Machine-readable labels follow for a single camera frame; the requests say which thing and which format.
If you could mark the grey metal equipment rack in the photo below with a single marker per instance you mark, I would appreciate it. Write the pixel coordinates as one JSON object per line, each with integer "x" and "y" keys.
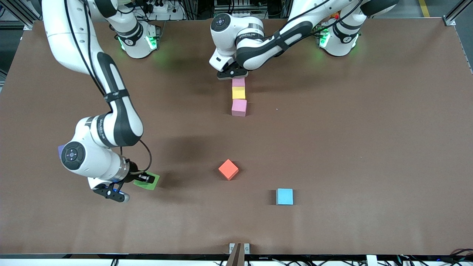
{"x": 236, "y": 6}

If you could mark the small metal table bracket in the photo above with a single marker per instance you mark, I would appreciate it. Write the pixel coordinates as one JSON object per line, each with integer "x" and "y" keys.
{"x": 247, "y": 248}

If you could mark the white tag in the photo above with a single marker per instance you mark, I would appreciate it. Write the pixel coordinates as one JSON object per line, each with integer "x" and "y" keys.
{"x": 371, "y": 260}

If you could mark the light blue foam block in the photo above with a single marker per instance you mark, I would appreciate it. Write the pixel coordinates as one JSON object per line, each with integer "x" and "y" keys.
{"x": 285, "y": 197}

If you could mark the orange foam block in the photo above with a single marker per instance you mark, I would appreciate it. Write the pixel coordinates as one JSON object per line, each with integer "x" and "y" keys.
{"x": 228, "y": 169}

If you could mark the yellow foam block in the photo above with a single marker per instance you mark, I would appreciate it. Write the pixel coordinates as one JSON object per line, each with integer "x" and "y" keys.
{"x": 238, "y": 93}

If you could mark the white power strip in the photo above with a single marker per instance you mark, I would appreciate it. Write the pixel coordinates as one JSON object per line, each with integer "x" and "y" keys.
{"x": 160, "y": 8}

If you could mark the purple foam block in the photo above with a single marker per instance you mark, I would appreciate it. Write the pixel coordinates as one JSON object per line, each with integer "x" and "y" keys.
{"x": 60, "y": 151}

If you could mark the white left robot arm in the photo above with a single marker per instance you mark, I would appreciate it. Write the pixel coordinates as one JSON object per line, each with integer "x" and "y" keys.
{"x": 258, "y": 48}

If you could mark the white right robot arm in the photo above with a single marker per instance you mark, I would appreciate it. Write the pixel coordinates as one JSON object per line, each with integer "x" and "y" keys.
{"x": 122, "y": 122}

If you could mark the pink foam block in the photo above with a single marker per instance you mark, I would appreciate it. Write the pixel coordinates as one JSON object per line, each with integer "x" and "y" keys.
{"x": 239, "y": 83}
{"x": 239, "y": 107}

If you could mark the green foam block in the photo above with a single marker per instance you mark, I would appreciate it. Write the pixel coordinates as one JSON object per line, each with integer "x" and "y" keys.
{"x": 151, "y": 186}

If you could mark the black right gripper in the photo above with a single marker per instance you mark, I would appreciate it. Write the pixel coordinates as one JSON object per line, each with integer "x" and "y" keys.
{"x": 135, "y": 172}

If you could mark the aluminium frame post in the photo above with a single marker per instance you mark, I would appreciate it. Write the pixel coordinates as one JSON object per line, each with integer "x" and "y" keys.
{"x": 20, "y": 13}
{"x": 456, "y": 13}

